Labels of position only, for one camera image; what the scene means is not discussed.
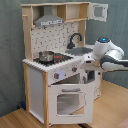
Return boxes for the black toy faucet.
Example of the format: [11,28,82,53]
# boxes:
[67,33,83,49]

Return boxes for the grey toy sink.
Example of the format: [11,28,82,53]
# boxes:
[66,47,92,56]

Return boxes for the silver toy pot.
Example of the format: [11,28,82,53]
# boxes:
[39,51,54,62]

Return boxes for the wooden toy kitchen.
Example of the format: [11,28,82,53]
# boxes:
[20,1,109,127]

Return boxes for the red stove knob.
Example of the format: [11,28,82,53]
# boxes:
[71,66,78,73]
[54,73,60,79]

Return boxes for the white oven door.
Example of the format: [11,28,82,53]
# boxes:
[49,84,94,124]

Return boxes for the white microwave cabinet door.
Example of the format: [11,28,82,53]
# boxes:
[87,3,108,21]

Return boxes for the grey range hood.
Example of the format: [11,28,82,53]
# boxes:
[35,5,64,27]

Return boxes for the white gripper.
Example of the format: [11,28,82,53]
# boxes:
[83,54,95,64]

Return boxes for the left red stove knob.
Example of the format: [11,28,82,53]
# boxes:
[54,73,60,79]

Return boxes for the right red stove knob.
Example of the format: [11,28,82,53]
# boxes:
[71,66,78,73]

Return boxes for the black toy stovetop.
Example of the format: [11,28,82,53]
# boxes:
[34,53,71,67]

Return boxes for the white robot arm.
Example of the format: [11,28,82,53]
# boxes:
[81,37,128,72]

